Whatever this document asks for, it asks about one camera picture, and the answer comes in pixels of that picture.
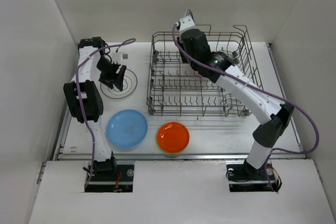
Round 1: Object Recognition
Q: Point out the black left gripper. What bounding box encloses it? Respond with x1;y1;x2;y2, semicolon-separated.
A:
96;56;125;91

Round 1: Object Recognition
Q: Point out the white plate green rim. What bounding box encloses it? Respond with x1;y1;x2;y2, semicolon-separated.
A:
100;69;138;100

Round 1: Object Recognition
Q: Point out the blue plate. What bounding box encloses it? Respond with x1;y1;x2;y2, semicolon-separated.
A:
106;109;148;151

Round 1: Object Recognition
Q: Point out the orange plate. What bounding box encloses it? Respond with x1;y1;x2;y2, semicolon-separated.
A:
156;122;190;154

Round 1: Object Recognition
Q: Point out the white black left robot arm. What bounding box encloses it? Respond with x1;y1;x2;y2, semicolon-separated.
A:
63;37;127;180

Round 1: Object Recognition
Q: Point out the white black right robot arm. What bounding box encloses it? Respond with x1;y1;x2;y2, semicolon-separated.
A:
176;28;294;179

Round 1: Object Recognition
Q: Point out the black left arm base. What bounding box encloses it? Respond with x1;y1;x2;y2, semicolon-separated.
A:
84;164;135;193

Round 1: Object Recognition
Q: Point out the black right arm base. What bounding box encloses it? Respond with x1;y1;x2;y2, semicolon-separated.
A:
225;163;282;193

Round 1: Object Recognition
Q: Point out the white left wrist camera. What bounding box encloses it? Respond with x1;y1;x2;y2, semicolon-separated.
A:
111;51;128;64

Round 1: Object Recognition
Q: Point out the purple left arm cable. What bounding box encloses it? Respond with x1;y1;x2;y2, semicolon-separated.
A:
75;38;137;192

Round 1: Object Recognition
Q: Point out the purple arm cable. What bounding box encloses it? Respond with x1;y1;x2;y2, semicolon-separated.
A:
172;22;320;192
75;38;137;192

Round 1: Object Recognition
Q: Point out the grey wire dish rack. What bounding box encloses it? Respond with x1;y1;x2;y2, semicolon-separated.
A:
146;25;263;116

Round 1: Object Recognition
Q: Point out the aluminium front rail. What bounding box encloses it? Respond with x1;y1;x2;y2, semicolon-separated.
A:
52;153;308;162

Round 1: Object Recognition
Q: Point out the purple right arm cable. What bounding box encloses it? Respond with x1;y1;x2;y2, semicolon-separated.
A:
172;22;320;192

